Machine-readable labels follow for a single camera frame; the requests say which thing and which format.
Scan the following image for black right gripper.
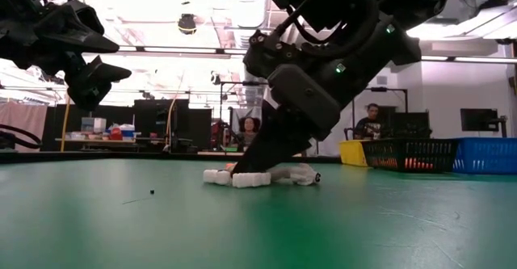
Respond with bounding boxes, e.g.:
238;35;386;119
230;12;423;177

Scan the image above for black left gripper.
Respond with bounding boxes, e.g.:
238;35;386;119
0;0;133;111

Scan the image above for black plastic basket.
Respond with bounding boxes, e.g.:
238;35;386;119
360;138;461;174

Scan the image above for person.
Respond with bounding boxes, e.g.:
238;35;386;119
353;103;383;140
232;116;262;148

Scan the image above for white backdrop sheet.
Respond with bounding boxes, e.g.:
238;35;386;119
317;107;359;157

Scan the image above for white storage box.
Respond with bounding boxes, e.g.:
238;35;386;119
82;116;107;133

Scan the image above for yellow plastic basket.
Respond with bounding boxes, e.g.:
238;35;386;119
338;139;369;167

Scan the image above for long ceiling light strip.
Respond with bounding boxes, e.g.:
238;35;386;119
0;42;517;65

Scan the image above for wooden workbench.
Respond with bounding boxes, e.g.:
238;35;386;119
55;137;142;148

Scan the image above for black partition panels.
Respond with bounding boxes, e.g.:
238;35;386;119
47;98;213;153

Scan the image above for pale pink curtain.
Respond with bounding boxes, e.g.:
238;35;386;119
0;101;48;153

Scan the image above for black ceiling dome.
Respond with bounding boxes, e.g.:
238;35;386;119
177;13;198;36

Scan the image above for green table mat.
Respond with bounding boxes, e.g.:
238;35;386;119
0;158;517;269

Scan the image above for black screen panel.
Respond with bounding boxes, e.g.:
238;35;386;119
388;111;433;140

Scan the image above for black computer monitor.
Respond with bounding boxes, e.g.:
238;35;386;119
460;107;500;132

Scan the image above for blue plastic basket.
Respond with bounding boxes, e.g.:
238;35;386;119
452;137;517;176

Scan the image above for black rig frame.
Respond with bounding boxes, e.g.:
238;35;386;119
219;81;270;151

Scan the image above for yellow extension cable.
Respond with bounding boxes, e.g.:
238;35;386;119
60;97;72;153

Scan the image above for thin beige hanging cable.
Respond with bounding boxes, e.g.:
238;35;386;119
165;69;187;151

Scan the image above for black curved hose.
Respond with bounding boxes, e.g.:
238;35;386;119
0;123;44;151

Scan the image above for black stand frame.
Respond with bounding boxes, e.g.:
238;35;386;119
352;86;409;139

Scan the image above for silver ventilation duct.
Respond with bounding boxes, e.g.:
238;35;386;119
224;0;275;108

